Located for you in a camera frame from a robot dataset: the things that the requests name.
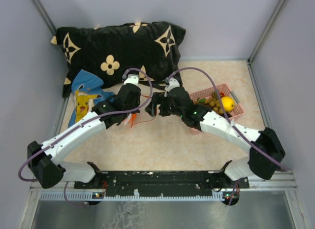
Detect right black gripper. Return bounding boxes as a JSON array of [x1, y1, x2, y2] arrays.
[[145, 92, 184, 118]]

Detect clear orange zip top bag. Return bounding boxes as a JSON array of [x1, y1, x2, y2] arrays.
[[123, 93, 160, 129]]

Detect pink plastic basket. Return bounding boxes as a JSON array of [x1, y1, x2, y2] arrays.
[[189, 83, 245, 121]]

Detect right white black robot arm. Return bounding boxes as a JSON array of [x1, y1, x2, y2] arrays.
[[145, 87, 285, 189]]

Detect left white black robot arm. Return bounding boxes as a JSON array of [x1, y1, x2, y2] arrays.
[[28, 83, 141, 189]]

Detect blue Pikachu cloth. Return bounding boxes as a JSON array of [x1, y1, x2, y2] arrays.
[[68, 69, 115, 127]]

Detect black floral plush pillow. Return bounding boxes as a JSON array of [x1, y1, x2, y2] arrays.
[[51, 21, 186, 98]]

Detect brown longan bunch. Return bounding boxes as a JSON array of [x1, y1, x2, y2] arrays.
[[194, 92, 223, 115]]

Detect dark blue grapes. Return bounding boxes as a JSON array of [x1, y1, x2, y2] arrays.
[[222, 112, 232, 118]]

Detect yellow lemon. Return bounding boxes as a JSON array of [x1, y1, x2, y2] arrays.
[[221, 96, 235, 112]]

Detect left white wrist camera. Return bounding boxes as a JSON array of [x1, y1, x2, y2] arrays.
[[123, 74, 139, 86]]

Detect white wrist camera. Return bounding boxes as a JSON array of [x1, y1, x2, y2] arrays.
[[123, 74, 139, 86], [164, 77, 180, 92]]

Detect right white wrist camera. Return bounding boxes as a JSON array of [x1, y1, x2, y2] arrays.
[[164, 77, 180, 92]]

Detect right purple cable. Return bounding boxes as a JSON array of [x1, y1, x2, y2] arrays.
[[164, 67, 291, 206]]

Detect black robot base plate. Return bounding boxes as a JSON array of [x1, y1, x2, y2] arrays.
[[74, 171, 235, 197]]

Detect aluminium frame rail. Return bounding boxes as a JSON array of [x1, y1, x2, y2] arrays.
[[30, 171, 297, 205]]

